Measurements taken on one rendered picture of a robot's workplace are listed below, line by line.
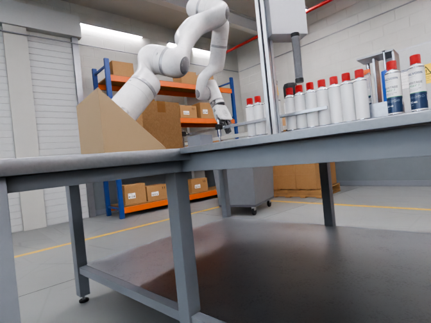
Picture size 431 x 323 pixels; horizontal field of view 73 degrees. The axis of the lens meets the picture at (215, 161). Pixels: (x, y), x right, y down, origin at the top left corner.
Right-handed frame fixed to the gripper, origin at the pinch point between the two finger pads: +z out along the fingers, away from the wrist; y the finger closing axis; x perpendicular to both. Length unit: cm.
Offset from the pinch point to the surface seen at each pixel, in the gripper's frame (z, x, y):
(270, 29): -20, -54, -18
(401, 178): 76, 28, 451
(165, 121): -12.5, 14.5, -29.8
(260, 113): 4.0, -24.6, -2.5
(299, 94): 7.1, -47.2, -3.0
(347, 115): 26, -61, -2
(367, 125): 43, -80, -65
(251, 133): 10.6, -15.4, -3.0
